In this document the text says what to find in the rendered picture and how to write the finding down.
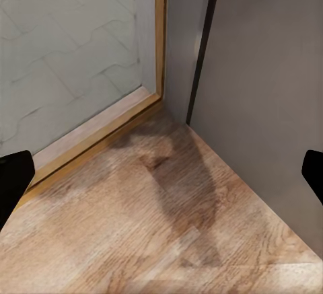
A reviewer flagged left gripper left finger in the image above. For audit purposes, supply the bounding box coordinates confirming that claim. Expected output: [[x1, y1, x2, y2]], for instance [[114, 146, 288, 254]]
[[0, 150, 35, 230]]

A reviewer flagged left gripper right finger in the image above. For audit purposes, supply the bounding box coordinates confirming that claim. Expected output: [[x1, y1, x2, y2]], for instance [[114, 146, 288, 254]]
[[301, 149, 323, 204]]

